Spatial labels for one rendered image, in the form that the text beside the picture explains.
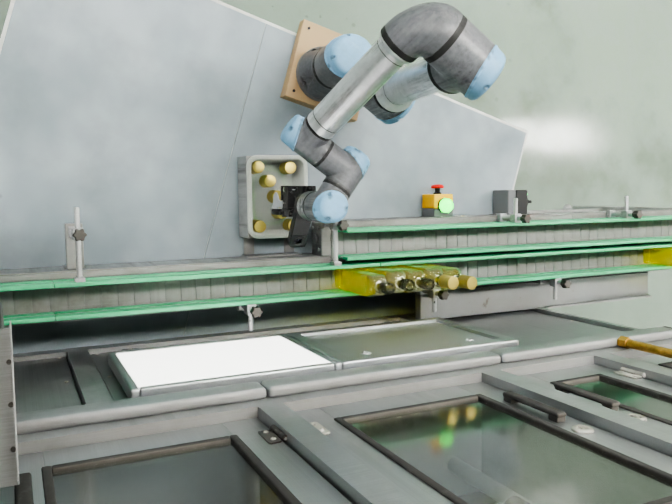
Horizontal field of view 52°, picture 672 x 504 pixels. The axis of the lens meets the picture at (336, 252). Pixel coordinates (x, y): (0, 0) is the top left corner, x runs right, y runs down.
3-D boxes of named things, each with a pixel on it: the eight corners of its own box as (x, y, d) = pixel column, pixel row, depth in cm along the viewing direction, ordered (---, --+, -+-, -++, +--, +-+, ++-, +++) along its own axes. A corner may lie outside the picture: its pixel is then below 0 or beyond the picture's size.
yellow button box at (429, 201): (421, 216, 217) (434, 217, 210) (421, 192, 216) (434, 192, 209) (439, 215, 220) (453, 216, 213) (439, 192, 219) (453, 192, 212)
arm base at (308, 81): (304, 39, 192) (316, 29, 183) (351, 60, 198) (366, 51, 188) (289, 90, 190) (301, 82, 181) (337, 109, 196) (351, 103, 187)
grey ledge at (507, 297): (403, 316, 213) (423, 322, 202) (403, 287, 212) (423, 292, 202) (626, 293, 253) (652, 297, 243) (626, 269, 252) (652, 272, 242)
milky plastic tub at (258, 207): (239, 237, 191) (249, 239, 183) (237, 156, 189) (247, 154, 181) (297, 235, 199) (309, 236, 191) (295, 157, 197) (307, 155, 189)
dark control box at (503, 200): (491, 214, 228) (508, 214, 221) (491, 190, 228) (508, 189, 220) (511, 213, 232) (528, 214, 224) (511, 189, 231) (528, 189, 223)
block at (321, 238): (309, 254, 194) (319, 256, 188) (309, 221, 193) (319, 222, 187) (321, 253, 196) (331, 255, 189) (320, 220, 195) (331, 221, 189)
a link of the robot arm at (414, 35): (422, -13, 130) (272, 149, 157) (463, 25, 134) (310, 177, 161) (424, -32, 139) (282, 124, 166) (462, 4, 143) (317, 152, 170)
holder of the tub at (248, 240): (239, 256, 192) (248, 258, 185) (237, 157, 190) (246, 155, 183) (296, 253, 199) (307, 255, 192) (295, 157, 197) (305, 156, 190)
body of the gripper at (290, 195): (305, 186, 185) (323, 186, 174) (304, 218, 185) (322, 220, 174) (278, 185, 181) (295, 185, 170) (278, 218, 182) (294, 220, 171)
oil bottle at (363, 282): (334, 288, 191) (370, 298, 172) (334, 267, 191) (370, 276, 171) (352, 286, 193) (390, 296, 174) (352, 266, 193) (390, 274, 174)
